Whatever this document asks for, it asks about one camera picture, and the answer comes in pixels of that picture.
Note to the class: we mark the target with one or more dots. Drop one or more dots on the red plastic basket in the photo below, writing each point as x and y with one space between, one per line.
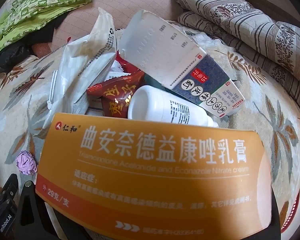
297 210

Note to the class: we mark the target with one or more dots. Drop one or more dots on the dark red snack wrapper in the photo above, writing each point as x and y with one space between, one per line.
115 97

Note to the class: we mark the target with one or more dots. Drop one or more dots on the striped floral quilt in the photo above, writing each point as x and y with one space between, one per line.
240 17

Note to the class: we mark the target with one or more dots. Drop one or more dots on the red white wet wipe packet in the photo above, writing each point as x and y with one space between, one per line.
85 62

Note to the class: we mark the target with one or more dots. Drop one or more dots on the torn blue white medicine box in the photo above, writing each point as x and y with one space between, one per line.
165 50

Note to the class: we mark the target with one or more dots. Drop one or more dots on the pink bed sheet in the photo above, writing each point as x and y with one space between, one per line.
120 2

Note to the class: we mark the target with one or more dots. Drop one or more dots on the crumpled purple paper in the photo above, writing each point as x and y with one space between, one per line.
26 162

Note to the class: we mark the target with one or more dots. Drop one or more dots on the white plastic bottle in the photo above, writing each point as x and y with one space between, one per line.
160 105

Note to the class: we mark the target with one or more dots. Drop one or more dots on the black garment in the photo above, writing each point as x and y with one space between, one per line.
12 55

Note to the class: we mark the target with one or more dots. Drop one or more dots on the orange medicine box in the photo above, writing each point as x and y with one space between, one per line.
145 180

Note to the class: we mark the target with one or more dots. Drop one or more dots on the torn red packet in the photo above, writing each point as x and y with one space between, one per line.
130 66

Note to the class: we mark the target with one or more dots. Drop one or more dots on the leaf print blanket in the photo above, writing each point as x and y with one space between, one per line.
252 135

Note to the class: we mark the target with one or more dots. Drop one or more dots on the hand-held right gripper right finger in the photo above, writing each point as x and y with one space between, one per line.
275 225

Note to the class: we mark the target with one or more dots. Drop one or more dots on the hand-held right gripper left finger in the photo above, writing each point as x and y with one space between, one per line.
30 205

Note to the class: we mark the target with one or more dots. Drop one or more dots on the green checkered quilt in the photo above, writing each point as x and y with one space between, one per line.
40 5

